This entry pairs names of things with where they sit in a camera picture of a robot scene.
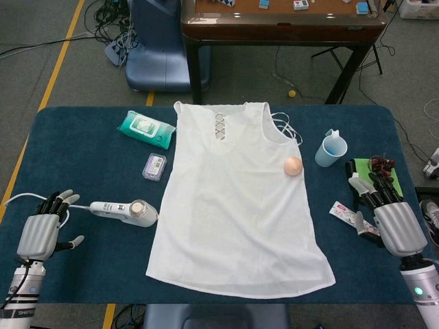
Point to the right robot hand grey black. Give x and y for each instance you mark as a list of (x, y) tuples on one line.
[(399, 226)]

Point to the left robot hand grey black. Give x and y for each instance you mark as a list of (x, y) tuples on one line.
[(36, 236)]

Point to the white handheld steamer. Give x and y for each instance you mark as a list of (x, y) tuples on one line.
[(137, 212)]

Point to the grey white sneaker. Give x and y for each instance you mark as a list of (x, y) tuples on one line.
[(431, 219)]

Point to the white pink toothpaste tube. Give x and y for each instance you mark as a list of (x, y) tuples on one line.
[(343, 212)]

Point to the dark red grape bunch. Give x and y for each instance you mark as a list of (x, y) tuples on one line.
[(379, 166)]

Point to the grey silver device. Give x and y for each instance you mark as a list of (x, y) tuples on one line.
[(431, 168)]

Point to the green black folded cloth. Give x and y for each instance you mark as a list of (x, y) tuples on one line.
[(360, 166)]

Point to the dark blue table cover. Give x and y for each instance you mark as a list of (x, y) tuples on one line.
[(85, 154)]

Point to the translucent blue measuring cup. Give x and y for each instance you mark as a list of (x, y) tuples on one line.
[(327, 154)]

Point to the pink ball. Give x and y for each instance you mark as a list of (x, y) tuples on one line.
[(293, 166)]

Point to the small clear purple box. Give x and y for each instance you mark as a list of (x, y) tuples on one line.
[(154, 167)]

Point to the green wet wipes pack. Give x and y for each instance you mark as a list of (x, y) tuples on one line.
[(144, 128)]

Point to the white sleeveless top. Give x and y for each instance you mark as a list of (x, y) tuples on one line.
[(233, 212)]

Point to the grey power strip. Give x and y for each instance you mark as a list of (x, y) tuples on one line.
[(115, 51)]

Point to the white storage box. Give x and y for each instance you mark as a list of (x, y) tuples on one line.
[(416, 8)]

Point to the blue mahjong tile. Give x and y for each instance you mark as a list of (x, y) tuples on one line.
[(263, 4), (362, 8)]

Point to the blue chair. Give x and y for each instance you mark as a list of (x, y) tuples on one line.
[(157, 51)]

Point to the brown wooden mahjong table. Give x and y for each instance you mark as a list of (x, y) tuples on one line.
[(281, 31)]

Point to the white red mahjong tile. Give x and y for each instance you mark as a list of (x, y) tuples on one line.
[(300, 4)]

